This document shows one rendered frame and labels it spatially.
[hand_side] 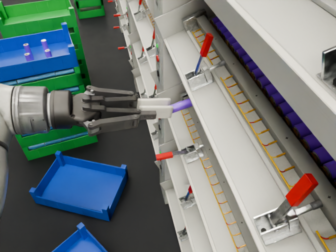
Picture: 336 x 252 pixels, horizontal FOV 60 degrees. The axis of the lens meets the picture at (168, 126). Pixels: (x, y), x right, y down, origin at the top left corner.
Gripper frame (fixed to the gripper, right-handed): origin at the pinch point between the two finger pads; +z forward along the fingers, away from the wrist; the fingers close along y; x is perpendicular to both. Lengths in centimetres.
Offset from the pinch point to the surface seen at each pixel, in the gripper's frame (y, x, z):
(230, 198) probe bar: 20.9, -3.5, 10.3
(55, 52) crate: -59, -22, -24
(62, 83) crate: -47, -28, -22
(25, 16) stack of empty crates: -95, -24, -40
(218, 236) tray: 25.5, -7.8, 7.7
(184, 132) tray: 0.2, -7.4, 8.1
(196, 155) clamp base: 8.2, -6.2, 8.5
